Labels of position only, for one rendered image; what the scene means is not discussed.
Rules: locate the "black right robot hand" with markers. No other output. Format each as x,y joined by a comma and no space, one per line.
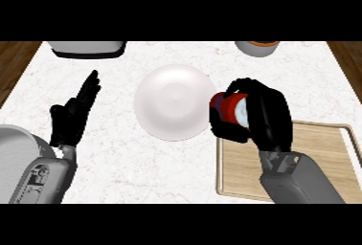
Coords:
271,118

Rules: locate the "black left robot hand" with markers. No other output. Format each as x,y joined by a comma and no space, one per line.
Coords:
74,115

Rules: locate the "red can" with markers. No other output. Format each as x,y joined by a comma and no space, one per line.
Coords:
228,108

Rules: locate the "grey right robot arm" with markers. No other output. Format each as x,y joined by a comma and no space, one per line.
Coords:
297,178

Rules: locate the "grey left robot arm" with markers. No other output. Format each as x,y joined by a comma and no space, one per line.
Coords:
45,180

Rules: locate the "pale wooden tray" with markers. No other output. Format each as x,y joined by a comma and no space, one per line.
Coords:
325,153

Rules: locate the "white plate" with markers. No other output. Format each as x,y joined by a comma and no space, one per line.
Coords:
173,102

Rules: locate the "white appliance with dark base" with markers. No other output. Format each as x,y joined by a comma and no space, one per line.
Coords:
87,48

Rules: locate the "grey cup with orange rim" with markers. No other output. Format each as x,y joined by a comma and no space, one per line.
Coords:
257,48

